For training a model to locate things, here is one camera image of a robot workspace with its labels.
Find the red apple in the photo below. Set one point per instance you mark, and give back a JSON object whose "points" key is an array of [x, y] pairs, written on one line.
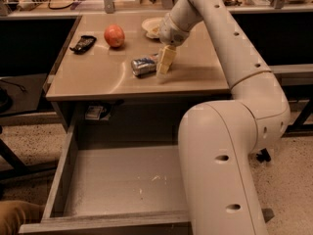
{"points": [[114, 35]]}

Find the open grey top drawer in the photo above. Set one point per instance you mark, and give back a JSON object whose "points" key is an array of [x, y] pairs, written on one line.
{"points": [[144, 177]]}

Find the black chair base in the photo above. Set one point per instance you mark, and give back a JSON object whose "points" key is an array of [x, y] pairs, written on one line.
{"points": [[19, 169]]}

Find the black snack bag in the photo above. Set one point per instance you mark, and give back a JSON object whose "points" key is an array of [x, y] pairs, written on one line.
{"points": [[84, 44]]}

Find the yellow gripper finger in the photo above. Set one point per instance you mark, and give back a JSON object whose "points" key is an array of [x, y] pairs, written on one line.
{"points": [[166, 56]]}

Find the black metal stand leg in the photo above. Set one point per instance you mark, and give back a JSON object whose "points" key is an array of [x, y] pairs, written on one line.
{"points": [[263, 156]]}

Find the white bowl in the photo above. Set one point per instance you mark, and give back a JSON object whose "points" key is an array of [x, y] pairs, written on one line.
{"points": [[151, 27]]}

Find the tan clothed knee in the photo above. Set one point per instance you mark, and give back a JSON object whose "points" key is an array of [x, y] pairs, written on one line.
{"points": [[14, 214]]}

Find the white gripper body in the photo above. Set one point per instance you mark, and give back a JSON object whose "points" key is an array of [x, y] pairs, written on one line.
{"points": [[170, 30]]}

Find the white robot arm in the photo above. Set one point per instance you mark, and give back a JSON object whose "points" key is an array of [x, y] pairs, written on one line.
{"points": [[228, 108]]}

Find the silver blue redbull can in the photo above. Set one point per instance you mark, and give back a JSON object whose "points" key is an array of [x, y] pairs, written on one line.
{"points": [[144, 65]]}

